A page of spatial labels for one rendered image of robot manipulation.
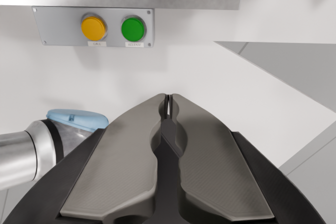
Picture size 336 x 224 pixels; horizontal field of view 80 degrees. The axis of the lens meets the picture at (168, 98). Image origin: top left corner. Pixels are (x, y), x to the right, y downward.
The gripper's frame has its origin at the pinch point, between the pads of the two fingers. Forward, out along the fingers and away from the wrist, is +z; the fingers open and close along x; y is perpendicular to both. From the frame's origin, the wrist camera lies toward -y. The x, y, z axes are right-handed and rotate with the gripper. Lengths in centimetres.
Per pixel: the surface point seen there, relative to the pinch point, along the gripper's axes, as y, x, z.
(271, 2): -2.4, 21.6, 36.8
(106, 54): 10.1, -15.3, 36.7
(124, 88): 19.4, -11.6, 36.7
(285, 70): 48, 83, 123
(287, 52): 35, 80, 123
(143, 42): 4.0, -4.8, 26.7
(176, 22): 2.1, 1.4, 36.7
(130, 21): 0.1, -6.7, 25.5
